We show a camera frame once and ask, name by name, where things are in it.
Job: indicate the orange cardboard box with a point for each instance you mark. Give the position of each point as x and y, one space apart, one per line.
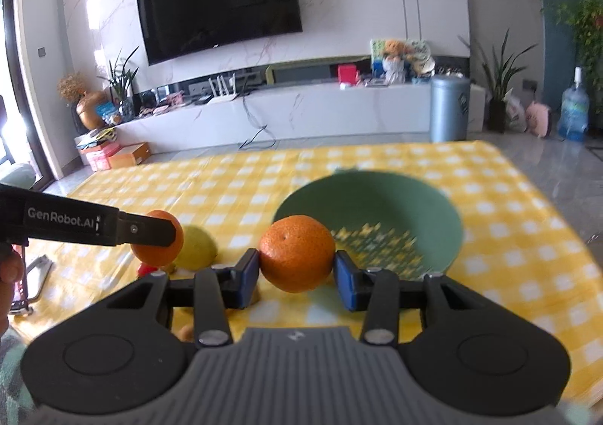
129 156

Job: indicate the person's left hand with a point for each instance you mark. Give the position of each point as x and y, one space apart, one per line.
10 265

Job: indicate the dried flower bunch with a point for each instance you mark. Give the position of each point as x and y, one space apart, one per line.
70 87

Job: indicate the white plastic bag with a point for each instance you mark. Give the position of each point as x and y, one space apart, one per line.
516 114

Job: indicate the pink cardboard boxes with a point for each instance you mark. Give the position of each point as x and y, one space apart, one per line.
99 157

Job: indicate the red box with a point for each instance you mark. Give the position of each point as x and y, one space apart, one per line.
347 75

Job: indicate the stack of papers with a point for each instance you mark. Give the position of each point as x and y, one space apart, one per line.
94 137

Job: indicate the black wall television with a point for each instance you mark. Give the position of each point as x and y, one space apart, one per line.
216 1

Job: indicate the metal frame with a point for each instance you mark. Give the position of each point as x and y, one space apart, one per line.
40 272

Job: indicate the green bowl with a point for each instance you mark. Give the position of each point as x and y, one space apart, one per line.
400 208

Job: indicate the gold vase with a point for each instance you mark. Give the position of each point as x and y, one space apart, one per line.
89 112

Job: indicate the blue snack bag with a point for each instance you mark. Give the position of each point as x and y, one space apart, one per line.
106 113

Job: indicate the grey pedal trash can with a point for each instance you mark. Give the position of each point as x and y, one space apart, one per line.
450 109

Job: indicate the tall leafy green plant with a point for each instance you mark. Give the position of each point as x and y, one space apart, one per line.
586 29

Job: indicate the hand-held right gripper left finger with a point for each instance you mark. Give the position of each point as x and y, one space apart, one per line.
249 281

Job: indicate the blue water jug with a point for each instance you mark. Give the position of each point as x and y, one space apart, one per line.
574 112

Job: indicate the colourful picture board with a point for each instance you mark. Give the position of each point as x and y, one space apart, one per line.
419 53

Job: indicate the small red fruit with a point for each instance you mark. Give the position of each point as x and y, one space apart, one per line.
147 270

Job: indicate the yellow checkered tablecloth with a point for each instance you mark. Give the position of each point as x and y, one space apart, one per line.
494 199

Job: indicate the brown teddy bear bouquet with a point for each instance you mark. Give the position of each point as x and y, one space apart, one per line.
395 53

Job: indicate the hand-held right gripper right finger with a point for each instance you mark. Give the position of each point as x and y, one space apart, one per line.
344 282

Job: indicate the orange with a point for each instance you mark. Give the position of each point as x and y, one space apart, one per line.
297 253
158 256

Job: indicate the white marble television cabinet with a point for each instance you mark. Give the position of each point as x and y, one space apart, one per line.
329 109

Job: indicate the yellow-green lemon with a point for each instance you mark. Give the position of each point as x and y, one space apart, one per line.
198 248

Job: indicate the long-leaf potted plant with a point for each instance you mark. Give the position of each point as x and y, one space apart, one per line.
499 76

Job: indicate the white router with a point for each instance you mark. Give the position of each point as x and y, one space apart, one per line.
221 97

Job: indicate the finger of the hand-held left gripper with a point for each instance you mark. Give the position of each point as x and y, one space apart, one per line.
146 231

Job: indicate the green plant in glass vase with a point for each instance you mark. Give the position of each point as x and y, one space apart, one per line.
121 81

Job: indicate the dark wall socket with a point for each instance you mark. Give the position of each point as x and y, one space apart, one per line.
529 85

